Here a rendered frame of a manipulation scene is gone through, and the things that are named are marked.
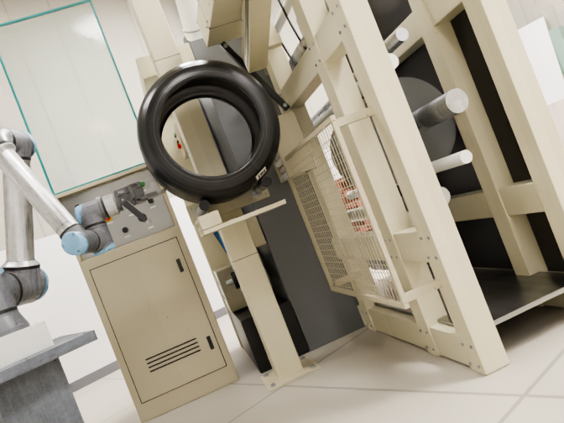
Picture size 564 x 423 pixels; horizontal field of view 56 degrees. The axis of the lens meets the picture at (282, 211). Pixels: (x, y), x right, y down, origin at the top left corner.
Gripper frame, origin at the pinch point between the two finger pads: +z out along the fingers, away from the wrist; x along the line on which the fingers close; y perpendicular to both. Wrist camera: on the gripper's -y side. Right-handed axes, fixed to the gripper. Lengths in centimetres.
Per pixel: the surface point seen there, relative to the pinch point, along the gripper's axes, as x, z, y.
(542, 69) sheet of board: 466, 590, 33
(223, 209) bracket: 25.9, 22.7, -14.7
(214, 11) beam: -13, 45, 62
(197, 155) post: 28.3, 20.7, 14.0
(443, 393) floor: -60, 60, -102
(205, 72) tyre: -13, 32, 39
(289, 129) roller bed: 21, 66, 10
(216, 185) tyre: -12.3, 19.7, -6.6
